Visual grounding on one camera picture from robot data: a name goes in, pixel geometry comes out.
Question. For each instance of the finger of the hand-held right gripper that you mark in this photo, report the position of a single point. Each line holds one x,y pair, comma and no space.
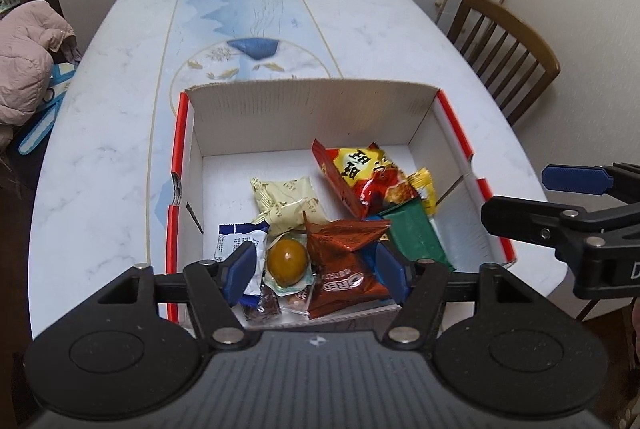
575,179
520,214

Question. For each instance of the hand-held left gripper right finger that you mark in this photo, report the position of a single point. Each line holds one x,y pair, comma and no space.
392,276

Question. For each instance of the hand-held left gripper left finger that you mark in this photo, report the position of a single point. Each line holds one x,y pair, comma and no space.
241,274

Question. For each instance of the white blue snack packet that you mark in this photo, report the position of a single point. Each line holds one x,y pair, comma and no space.
235,239

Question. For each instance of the dark brown candy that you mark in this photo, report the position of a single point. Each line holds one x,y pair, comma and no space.
262,304

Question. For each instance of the braised egg packet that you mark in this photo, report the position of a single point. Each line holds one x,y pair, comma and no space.
287,261

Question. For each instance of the green snack packet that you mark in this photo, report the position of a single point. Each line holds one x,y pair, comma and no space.
417,234

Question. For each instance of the brown triangular snack packet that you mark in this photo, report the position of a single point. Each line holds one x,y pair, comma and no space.
340,259

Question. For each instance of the cream snack packet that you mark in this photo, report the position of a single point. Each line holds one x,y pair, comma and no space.
287,201

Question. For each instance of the yellow candy packet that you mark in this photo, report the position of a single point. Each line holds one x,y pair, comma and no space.
424,189

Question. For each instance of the red snack packet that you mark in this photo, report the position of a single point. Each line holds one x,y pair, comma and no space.
365,174

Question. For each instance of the white red cardboard box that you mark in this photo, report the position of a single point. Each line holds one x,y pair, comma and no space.
300,119

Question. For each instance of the wooden chair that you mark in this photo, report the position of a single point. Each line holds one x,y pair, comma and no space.
515,44

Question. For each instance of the blue white tote bag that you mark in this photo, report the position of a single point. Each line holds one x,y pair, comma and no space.
47,109

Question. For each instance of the pink puffer jacket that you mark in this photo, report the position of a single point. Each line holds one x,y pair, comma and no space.
25,59

